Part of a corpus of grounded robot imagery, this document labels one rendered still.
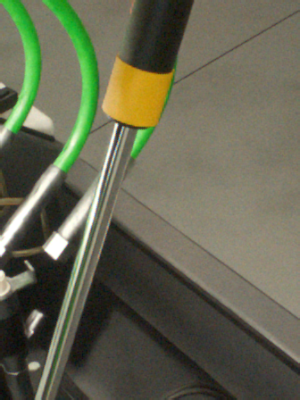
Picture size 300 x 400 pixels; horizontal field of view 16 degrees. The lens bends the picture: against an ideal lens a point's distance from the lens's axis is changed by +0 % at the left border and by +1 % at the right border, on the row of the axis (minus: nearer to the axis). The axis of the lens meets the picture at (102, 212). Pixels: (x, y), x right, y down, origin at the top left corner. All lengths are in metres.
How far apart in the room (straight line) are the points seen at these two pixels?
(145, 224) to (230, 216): 1.51
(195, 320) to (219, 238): 1.48
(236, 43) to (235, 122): 0.41
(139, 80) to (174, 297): 0.76
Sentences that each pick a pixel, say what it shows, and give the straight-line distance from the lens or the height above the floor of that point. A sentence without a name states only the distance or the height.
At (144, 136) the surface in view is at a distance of 0.82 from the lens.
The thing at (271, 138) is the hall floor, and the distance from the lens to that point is 2.87.
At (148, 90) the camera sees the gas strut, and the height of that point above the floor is 1.47.
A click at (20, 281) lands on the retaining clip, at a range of 0.82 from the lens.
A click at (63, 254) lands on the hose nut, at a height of 1.13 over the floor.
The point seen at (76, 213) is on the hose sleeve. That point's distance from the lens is 0.82.
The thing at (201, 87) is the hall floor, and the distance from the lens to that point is 3.10.
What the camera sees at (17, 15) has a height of 1.23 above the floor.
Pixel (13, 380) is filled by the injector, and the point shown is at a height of 1.03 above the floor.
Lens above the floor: 1.65
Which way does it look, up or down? 38 degrees down
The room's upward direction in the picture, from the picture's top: 9 degrees counter-clockwise
